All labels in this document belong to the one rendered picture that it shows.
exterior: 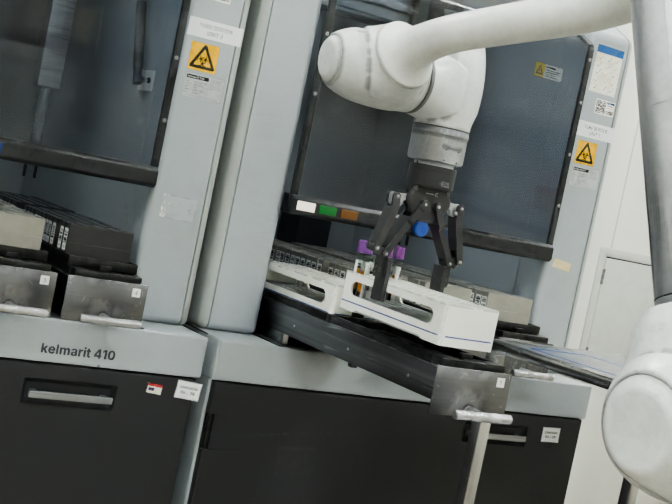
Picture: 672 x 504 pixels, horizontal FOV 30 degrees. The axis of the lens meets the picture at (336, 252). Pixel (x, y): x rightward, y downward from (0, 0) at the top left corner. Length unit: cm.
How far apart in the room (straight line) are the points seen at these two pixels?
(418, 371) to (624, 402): 60
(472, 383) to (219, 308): 56
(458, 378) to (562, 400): 76
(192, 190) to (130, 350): 30
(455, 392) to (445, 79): 47
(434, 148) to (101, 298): 58
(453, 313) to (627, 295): 247
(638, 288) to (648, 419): 304
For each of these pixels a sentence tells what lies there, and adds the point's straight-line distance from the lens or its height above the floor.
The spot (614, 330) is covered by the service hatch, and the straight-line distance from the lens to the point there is 425.
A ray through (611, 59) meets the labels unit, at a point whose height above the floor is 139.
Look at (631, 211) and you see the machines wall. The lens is 423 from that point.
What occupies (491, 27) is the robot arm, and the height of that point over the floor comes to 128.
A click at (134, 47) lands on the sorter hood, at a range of 209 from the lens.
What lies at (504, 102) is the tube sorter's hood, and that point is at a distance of 245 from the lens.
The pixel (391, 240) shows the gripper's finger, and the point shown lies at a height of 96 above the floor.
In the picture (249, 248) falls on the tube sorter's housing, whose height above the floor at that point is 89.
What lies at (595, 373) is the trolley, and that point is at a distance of 203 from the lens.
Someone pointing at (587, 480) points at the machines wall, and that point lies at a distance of 434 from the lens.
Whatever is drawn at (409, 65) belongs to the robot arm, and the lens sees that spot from 182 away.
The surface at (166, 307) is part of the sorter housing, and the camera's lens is 217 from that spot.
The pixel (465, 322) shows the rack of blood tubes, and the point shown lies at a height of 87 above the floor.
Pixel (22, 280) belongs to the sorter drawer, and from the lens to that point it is 198.
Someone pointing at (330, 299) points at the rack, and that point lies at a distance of 209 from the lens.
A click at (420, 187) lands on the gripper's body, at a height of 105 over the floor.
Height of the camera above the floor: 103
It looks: 3 degrees down
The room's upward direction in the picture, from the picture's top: 12 degrees clockwise
